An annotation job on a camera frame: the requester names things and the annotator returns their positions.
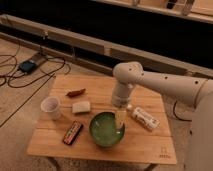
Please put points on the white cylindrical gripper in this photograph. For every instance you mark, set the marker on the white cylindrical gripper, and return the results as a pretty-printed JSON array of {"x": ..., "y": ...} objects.
[{"x": 120, "y": 98}]

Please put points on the green ceramic bowl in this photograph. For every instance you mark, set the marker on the green ceramic bowl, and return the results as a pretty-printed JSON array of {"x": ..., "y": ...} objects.
[{"x": 103, "y": 131}]

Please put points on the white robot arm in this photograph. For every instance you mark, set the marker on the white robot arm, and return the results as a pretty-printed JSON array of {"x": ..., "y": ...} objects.
[{"x": 193, "y": 91}]

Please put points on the dark candy bar wrapper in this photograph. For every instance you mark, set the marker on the dark candy bar wrapper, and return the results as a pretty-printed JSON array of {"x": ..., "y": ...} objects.
[{"x": 72, "y": 132}]

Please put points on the brown sausage snack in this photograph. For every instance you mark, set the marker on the brown sausage snack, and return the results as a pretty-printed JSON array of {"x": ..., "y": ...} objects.
[{"x": 76, "y": 93}]

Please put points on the small wooden table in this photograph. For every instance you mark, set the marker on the small wooden table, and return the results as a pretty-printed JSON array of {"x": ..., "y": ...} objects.
[{"x": 81, "y": 133}]

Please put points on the white plastic cup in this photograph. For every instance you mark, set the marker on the white plastic cup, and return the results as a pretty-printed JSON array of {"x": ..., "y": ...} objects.
[{"x": 51, "y": 106}]

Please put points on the dark power adapter box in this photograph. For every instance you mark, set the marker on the dark power adapter box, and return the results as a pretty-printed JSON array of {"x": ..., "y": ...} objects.
[{"x": 27, "y": 66}]

